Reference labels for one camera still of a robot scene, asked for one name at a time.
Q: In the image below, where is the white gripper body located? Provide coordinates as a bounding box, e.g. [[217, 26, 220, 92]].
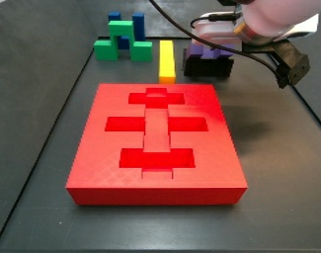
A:
[[189, 11, 240, 45]]

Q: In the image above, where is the purple U-shaped block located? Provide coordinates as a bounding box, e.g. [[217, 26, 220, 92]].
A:
[[185, 43, 232, 59]]

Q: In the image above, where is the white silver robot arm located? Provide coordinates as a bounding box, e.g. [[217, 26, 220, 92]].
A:
[[191, 0, 321, 45]]

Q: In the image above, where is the black fixture holder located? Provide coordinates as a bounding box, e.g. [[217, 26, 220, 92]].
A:
[[181, 49, 234, 78]]

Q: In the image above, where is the red puzzle board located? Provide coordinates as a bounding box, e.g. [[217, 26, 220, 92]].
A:
[[65, 84, 247, 206]]

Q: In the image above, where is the yellow long bar block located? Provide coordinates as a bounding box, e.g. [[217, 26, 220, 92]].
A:
[[159, 41, 175, 84]]

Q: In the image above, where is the blue U-shaped block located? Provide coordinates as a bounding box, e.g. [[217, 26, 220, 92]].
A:
[[107, 12, 145, 49]]

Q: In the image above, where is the green arch block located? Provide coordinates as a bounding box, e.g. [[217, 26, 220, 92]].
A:
[[93, 21, 152, 61]]

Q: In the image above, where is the black cable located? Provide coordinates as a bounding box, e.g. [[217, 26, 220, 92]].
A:
[[148, 0, 284, 80]]

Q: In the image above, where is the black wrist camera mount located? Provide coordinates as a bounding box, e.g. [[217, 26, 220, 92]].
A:
[[242, 40, 310, 88]]

